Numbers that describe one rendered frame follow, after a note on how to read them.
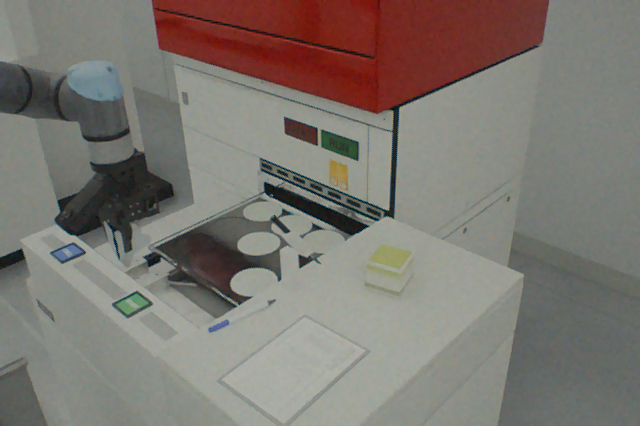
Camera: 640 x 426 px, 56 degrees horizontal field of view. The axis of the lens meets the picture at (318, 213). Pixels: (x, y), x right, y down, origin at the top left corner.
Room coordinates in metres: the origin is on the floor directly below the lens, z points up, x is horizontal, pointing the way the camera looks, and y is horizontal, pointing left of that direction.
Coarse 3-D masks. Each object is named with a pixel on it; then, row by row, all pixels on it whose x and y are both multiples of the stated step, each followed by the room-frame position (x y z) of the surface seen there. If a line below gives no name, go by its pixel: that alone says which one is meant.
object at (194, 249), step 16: (240, 208) 1.37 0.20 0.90; (288, 208) 1.36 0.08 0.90; (208, 224) 1.29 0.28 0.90; (224, 224) 1.29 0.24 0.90; (240, 224) 1.29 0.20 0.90; (256, 224) 1.28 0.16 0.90; (320, 224) 1.28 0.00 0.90; (176, 240) 1.22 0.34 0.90; (192, 240) 1.22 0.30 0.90; (208, 240) 1.22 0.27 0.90; (224, 240) 1.21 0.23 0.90; (176, 256) 1.15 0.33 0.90; (192, 256) 1.15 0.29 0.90; (208, 256) 1.15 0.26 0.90; (224, 256) 1.15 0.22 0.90; (240, 256) 1.15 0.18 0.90; (256, 256) 1.14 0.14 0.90; (272, 256) 1.14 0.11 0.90; (320, 256) 1.14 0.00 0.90; (208, 272) 1.09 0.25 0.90; (224, 272) 1.08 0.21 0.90; (224, 288) 1.02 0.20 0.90
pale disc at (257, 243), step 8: (256, 232) 1.25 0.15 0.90; (264, 232) 1.24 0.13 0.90; (240, 240) 1.21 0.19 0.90; (248, 240) 1.21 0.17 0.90; (256, 240) 1.21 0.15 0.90; (264, 240) 1.21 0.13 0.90; (272, 240) 1.21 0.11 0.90; (240, 248) 1.18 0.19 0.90; (248, 248) 1.18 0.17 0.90; (256, 248) 1.18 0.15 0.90; (264, 248) 1.18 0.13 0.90; (272, 248) 1.17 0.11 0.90
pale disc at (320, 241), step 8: (312, 232) 1.24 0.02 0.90; (320, 232) 1.24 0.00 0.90; (328, 232) 1.24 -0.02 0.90; (336, 232) 1.24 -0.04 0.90; (304, 240) 1.21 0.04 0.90; (312, 240) 1.20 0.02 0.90; (320, 240) 1.20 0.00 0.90; (328, 240) 1.20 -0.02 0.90; (336, 240) 1.20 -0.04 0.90; (344, 240) 1.20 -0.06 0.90; (312, 248) 1.17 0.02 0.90; (320, 248) 1.17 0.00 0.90; (328, 248) 1.17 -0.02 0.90
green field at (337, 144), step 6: (324, 132) 1.34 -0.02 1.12; (324, 138) 1.34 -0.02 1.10; (330, 138) 1.32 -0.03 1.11; (336, 138) 1.31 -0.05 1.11; (324, 144) 1.34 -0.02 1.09; (330, 144) 1.32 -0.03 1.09; (336, 144) 1.31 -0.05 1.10; (342, 144) 1.30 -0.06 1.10; (348, 144) 1.28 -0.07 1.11; (354, 144) 1.27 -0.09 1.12; (336, 150) 1.31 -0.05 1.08; (342, 150) 1.30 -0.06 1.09; (348, 150) 1.28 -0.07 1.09; (354, 150) 1.27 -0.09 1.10; (354, 156) 1.27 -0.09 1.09
